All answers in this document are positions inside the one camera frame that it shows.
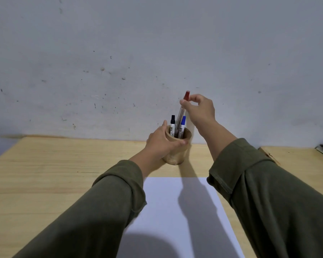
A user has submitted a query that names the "white paper sheet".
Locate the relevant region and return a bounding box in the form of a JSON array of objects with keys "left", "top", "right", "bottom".
[{"left": 116, "top": 177, "right": 245, "bottom": 258}]

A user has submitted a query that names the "person's left forearm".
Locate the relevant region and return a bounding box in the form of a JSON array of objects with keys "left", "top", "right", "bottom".
[{"left": 12, "top": 148, "right": 165, "bottom": 258}]

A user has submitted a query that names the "person's right hand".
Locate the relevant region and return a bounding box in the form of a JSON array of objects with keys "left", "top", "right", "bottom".
[{"left": 179, "top": 94, "right": 216, "bottom": 130}]

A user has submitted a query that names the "red capped marker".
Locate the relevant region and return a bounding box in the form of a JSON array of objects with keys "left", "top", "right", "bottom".
[{"left": 174, "top": 90, "right": 191, "bottom": 137}]

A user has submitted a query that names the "person's left hand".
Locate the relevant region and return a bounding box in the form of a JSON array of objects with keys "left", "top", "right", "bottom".
[{"left": 145, "top": 120, "right": 189, "bottom": 159}]

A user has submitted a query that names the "wooden pen holder cup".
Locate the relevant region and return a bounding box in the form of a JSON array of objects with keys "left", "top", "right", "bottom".
[{"left": 162, "top": 126, "right": 192, "bottom": 166}]

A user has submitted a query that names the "person's right forearm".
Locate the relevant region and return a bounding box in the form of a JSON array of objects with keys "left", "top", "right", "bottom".
[{"left": 198, "top": 119, "right": 323, "bottom": 258}]

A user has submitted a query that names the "blue capped marker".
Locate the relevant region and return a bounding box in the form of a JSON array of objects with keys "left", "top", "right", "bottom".
[{"left": 178, "top": 116, "right": 187, "bottom": 139}]

